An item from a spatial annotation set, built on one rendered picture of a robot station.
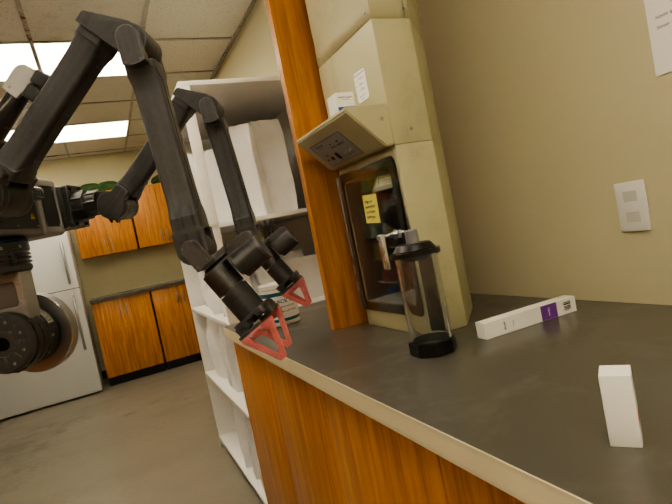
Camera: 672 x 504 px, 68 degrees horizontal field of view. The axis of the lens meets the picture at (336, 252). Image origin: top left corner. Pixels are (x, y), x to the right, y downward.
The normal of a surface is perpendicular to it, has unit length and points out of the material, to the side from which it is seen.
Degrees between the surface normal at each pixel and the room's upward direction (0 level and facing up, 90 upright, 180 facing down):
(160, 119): 89
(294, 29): 90
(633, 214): 90
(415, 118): 90
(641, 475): 0
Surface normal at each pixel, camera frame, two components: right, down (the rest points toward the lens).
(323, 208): 0.42, -0.04
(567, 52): -0.89, 0.20
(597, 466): -0.20, -0.98
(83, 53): -0.05, 0.19
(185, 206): -0.02, -0.14
